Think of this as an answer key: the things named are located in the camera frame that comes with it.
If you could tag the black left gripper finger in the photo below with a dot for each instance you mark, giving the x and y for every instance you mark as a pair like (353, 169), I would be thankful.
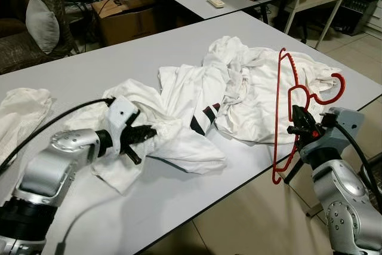
(149, 133)
(134, 156)

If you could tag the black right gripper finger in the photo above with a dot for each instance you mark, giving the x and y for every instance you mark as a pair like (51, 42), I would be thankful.
(295, 114)
(305, 116)

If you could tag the white printed T-shirt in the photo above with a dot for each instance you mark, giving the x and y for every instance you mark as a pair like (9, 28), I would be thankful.
(179, 154)

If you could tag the red plastic hanger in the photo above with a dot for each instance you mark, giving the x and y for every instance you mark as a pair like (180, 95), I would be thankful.
(342, 88)

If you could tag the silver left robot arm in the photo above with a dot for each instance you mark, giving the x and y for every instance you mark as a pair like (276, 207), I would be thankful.
(54, 165)

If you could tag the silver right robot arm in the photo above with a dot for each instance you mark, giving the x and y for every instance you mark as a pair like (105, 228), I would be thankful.
(346, 201)

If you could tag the large cream white garment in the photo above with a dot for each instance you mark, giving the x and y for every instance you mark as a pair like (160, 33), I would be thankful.
(256, 106)

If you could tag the white shirt striped cuffs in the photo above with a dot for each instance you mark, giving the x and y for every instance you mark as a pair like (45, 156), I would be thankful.
(191, 94)

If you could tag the cardboard box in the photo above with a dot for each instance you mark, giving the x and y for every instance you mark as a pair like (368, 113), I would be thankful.
(125, 22)

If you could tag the black audio amplifier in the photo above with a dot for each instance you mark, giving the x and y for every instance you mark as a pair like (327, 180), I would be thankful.
(358, 11)

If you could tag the white remote control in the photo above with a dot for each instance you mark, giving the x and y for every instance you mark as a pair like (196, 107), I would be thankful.
(216, 2)

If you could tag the dark armchair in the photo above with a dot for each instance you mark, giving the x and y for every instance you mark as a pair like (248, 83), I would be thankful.
(18, 57)

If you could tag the white oblong pillow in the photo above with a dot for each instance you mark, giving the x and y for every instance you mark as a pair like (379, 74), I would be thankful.
(43, 25)

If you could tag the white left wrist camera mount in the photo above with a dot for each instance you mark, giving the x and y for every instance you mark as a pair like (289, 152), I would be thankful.
(119, 114)

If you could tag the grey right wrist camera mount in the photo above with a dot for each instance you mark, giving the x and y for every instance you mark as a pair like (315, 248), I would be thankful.
(341, 125)

